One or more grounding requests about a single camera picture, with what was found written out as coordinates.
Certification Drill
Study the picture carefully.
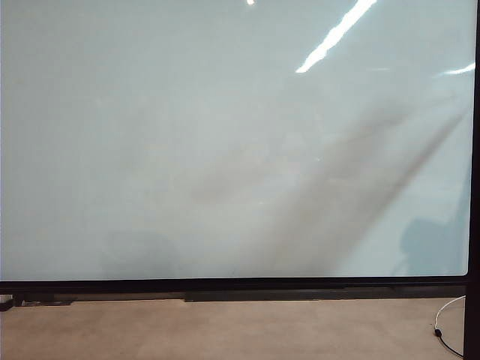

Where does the whiteboard with black frame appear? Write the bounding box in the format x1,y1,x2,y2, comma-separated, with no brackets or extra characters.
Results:
0,0,480,360

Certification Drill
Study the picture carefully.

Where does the white and black floor cable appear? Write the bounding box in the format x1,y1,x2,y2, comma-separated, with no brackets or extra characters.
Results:
433,295,467,356

